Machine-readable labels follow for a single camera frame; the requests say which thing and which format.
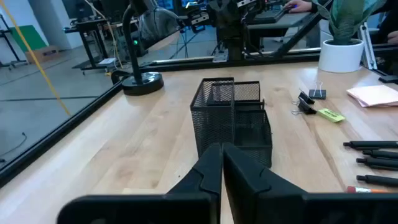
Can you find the black keyboard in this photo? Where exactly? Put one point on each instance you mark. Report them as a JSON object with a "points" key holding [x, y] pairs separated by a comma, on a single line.
{"points": [[269, 16]]}

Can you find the green panel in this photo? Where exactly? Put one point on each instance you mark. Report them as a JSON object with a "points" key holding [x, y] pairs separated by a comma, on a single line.
{"points": [[29, 37]]}

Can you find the grey desk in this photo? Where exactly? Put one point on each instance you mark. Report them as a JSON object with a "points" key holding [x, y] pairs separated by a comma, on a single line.
{"points": [[289, 21]]}

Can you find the black binder clip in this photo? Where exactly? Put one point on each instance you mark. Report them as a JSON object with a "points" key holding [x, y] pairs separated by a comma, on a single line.
{"points": [[317, 94], [306, 98], [306, 109]]}

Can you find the pink sticky note pad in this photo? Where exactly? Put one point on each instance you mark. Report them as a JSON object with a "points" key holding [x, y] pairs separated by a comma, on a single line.
{"points": [[376, 96]]}

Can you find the cardboard box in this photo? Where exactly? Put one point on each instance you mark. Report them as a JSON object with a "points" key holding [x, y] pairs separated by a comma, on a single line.
{"points": [[42, 55]]}

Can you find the person's hand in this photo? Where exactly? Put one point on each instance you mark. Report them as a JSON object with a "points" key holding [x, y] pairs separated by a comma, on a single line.
{"points": [[298, 6], [393, 37]]}

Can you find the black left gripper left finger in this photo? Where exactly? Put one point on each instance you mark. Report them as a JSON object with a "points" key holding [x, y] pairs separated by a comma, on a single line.
{"points": [[205, 186]]}

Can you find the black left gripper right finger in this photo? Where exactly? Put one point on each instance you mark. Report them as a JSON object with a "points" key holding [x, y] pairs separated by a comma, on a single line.
{"points": [[248, 186]]}

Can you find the black background desk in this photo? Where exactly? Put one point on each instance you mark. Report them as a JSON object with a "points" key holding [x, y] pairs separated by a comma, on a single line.
{"points": [[90, 25]]}

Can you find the black mesh desk organizer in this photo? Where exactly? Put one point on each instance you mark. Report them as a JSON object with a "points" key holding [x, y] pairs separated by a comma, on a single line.
{"points": [[214, 124]]}

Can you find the green plant in white pot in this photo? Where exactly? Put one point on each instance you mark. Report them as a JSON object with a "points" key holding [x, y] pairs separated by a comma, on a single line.
{"points": [[340, 56]]}

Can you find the black pen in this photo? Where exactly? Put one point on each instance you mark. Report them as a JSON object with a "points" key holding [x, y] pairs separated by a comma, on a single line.
{"points": [[382, 154], [373, 144], [379, 180], [379, 162]]}

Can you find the silver aluminium bracket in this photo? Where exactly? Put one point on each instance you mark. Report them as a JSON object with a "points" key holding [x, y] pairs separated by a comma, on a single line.
{"points": [[368, 49]]}

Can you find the person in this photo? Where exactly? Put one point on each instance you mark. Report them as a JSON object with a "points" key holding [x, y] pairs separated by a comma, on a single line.
{"points": [[388, 21]]}

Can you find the black mesh-topped computer box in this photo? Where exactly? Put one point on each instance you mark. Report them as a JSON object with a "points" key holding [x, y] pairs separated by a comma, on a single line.
{"points": [[143, 53]]}

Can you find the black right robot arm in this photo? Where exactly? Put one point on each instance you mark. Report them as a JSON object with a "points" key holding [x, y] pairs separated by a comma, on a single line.
{"points": [[231, 43]]}

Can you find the black desk lamp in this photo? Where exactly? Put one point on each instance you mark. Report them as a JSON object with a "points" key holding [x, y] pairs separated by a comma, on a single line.
{"points": [[143, 84]]}

